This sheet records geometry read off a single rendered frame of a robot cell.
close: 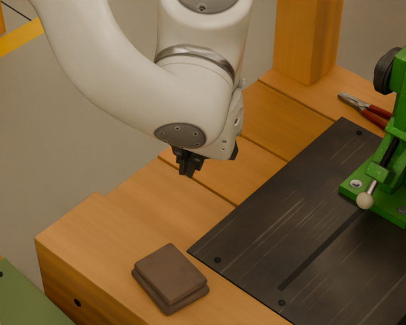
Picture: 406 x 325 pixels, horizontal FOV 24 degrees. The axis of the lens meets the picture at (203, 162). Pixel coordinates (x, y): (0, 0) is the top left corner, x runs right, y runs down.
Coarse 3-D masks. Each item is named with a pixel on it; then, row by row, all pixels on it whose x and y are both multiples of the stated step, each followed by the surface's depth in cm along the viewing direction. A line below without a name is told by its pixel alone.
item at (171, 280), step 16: (160, 256) 142; (176, 256) 142; (144, 272) 139; (160, 272) 139; (176, 272) 139; (192, 272) 139; (144, 288) 140; (160, 288) 137; (176, 288) 137; (192, 288) 138; (208, 288) 139; (160, 304) 137; (176, 304) 137
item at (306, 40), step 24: (288, 0) 169; (312, 0) 165; (336, 0) 169; (288, 24) 172; (312, 24) 168; (336, 24) 174; (288, 48) 176; (312, 48) 171; (336, 48) 179; (288, 72) 179; (312, 72) 176
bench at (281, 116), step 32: (256, 96) 176; (288, 96) 176; (320, 96) 176; (384, 96) 176; (256, 128) 169; (288, 128) 169; (320, 128) 169; (160, 160) 164; (256, 160) 164; (288, 160) 164; (128, 192) 158; (160, 192) 158; (192, 192) 158; (224, 192) 158; (160, 224) 153; (192, 224) 153
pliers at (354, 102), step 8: (344, 96) 174; (352, 96) 174; (352, 104) 173; (360, 104) 172; (368, 104) 173; (368, 112) 171; (376, 112) 172; (384, 112) 171; (376, 120) 169; (384, 128) 168
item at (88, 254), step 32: (96, 192) 155; (64, 224) 150; (96, 224) 150; (128, 224) 150; (64, 256) 145; (96, 256) 145; (128, 256) 145; (192, 256) 146; (64, 288) 151; (96, 288) 142; (128, 288) 141; (224, 288) 141; (96, 320) 149; (128, 320) 140; (160, 320) 137; (192, 320) 137; (224, 320) 137; (256, 320) 137
